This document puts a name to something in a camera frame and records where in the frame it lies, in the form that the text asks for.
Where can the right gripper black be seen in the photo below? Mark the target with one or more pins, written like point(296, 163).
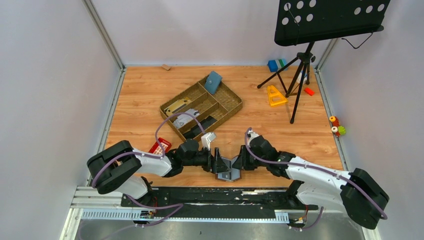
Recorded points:
point(242, 162)

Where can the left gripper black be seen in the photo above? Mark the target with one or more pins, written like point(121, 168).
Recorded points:
point(214, 160)

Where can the brown leather card holder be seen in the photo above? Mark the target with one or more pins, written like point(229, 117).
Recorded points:
point(230, 175)

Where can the woven divided basket tray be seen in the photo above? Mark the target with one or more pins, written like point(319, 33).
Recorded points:
point(214, 109)

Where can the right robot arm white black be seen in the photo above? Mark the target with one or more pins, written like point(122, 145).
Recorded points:
point(354, 193)

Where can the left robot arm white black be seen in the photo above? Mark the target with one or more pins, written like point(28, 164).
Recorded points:
point(114, 168)

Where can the silver grey card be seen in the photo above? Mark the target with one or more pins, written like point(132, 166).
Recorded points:
point(183, 119)

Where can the gold credit card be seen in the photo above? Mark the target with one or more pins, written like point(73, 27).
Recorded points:
point(176, 106)

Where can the blue leather card holder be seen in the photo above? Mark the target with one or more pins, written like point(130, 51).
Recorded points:
point(212, 82)

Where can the red plastic block tray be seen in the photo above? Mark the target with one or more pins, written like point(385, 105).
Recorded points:
point(157, 149)

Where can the yellow triangular toy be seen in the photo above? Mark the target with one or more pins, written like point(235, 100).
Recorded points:
point(275, 97)

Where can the small red block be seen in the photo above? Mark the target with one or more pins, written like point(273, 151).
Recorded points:
point(309, 91)

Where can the orange green toy pieces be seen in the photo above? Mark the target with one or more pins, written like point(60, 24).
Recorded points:
point(336, 128)

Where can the blue green white blocks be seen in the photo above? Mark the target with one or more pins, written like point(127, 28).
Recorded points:
point(276, 65)

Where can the small cardboard piece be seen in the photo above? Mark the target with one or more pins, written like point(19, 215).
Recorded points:
point(166, 67)

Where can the black music stand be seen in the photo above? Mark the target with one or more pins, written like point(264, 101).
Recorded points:
point(309, 21)

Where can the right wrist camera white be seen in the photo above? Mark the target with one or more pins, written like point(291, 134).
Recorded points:
point(249, 136)

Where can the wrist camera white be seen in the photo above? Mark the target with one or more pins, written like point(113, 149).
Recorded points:
point(207, 139)
point(249, 136)

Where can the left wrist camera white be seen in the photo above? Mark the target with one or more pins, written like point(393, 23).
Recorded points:
point(207, 139)

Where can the white cable duct rail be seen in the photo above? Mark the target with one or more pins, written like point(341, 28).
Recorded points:
point(138, 215)

